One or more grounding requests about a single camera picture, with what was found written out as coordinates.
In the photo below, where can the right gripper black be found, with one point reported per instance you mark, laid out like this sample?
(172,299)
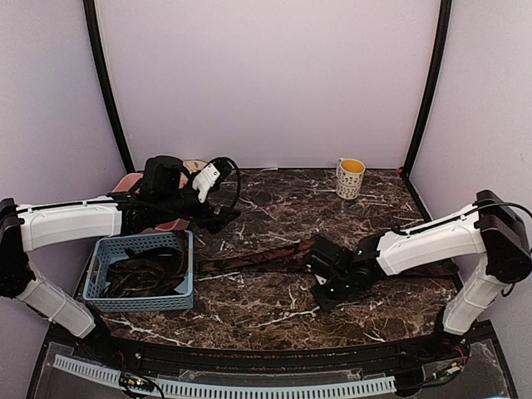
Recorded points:
(326,303)

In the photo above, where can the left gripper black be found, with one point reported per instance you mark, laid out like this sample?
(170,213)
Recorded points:
(219,220)

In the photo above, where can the brown red patterned tie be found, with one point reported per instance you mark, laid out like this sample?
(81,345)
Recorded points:
(289,259)

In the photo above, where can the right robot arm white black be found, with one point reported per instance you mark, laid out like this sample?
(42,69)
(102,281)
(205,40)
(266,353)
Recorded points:
(489,228)

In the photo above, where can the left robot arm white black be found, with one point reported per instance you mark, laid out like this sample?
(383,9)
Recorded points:
(25,228)

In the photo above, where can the beige floral plate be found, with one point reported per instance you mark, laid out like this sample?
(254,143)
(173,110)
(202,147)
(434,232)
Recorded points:
(194,165)

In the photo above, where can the blue perforated plastic basket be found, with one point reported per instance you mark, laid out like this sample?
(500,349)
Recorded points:
(114,249)

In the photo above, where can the white mug yellow inside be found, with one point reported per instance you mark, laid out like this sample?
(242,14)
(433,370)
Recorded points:
(349,175)

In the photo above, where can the pink divided organizer tray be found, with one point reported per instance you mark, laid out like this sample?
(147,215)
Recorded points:
(132,180)

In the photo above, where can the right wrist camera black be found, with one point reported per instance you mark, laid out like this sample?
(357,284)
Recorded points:
(327,259)

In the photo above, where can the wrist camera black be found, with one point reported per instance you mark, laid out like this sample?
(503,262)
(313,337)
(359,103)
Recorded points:
(327,259)
(168,178)

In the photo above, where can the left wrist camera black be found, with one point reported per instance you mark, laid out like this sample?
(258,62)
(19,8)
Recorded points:
(168,178)

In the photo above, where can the white slotted cable duct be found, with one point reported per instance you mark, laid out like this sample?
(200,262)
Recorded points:
(137,386)

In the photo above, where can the black front rail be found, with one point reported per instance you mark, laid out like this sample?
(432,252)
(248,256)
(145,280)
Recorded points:
(152,358)

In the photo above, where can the left black frame post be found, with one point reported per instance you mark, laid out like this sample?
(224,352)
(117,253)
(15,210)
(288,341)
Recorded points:
(98,54)

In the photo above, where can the black frame post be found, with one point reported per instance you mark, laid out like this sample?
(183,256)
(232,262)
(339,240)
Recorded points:
(443,21)
(98,54)

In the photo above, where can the right black frame post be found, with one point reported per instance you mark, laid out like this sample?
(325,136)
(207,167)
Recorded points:
(443,21)

